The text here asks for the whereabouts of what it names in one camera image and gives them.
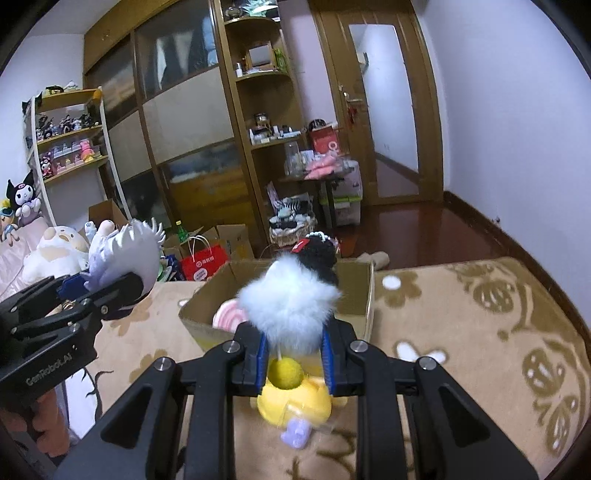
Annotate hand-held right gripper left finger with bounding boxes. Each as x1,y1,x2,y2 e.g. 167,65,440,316
54,325,269,480

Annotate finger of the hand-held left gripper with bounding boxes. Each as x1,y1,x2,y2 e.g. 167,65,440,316
0,274,88,319
9,271,145,342

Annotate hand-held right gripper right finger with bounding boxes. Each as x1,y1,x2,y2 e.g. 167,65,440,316
321,320,541,480

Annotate pink pig plush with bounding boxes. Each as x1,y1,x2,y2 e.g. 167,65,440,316
212,298,252,333

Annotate black and white fluffy plush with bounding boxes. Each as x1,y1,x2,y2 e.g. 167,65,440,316
238,233,343,356

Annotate printed cardboard box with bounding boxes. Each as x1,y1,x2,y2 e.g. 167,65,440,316
178,258,376,365

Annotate white plush with pink feet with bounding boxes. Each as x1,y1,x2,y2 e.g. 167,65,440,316
85,219,153,305

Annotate large white plush toy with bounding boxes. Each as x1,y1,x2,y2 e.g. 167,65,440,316
22,225,90,284

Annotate yellow plush toy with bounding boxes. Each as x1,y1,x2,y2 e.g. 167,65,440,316
256,355,349,428

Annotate pink bedding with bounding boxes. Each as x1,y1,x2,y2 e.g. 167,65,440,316
0,217,51,301

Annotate white-haired plush doll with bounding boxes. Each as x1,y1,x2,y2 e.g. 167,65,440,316
122,219,166,259

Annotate open brown cardboard box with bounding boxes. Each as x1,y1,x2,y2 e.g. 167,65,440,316
88,199,130,232

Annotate red paper bag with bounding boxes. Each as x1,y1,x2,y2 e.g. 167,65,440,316
180,235,230,282

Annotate yellow and blue plush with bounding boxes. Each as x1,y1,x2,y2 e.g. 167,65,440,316
0,198,19,243

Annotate black and white rabbit plush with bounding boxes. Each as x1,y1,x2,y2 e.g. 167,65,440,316
6,170,42,227

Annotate beige slipper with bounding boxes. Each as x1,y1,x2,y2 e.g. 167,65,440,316
358,251,391,269

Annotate open cardboard box with flaps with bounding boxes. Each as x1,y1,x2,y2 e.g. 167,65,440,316
161,224,254,261

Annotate rows of small figurines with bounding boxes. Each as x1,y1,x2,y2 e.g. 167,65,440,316
34,113,105,178

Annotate wicker basket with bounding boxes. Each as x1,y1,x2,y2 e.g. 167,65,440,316
268,194,319,245

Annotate yellow display shelf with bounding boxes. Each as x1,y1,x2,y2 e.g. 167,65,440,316
22,88,125,222

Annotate white and green storage bin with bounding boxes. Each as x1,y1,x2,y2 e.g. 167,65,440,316
323,166,363,227

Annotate small dark table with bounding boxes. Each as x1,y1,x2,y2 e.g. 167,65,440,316
277,164,361,232

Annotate wooden wardrobe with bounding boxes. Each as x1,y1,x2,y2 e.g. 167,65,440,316
83,0,269,250

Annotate pink packets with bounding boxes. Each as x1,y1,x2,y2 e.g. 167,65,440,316
302,154,358,181

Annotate clear jar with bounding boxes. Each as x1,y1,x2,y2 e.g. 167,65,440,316
283,142,305,176

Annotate red box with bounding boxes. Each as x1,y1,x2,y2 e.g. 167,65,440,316
308,127,343,155

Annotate wooden corner shelf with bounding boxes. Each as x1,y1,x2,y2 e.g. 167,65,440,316
212,0,324,250

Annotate wooden door with glass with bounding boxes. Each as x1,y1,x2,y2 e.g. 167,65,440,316
309,0,446,206

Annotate picture frame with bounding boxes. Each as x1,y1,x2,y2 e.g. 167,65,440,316
245,41,275,72

